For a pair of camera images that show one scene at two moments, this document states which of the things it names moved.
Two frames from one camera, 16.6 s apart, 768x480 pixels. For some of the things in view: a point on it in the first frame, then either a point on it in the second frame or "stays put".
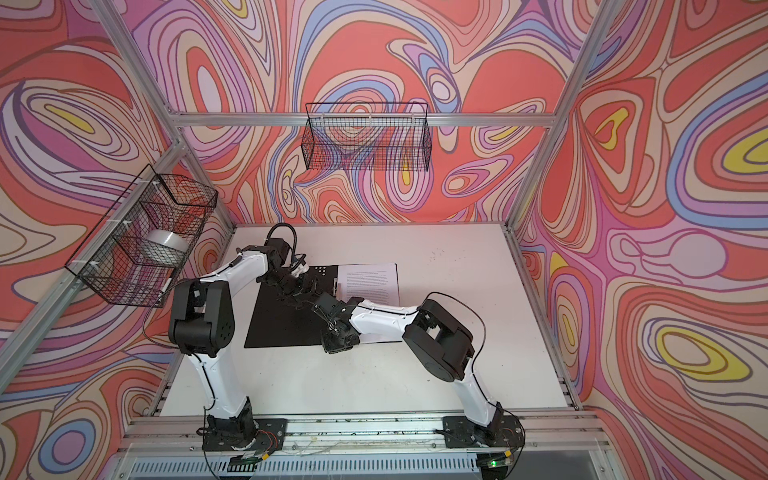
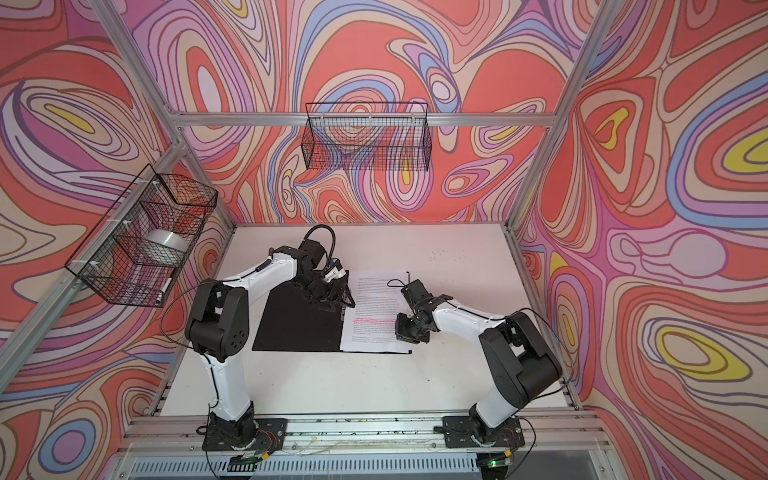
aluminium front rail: x=566 y=445 stays put
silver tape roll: x=168 y=238 stays put
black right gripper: x=330 y=347 to x=402 y=334
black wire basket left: x=141 y=247 stays put
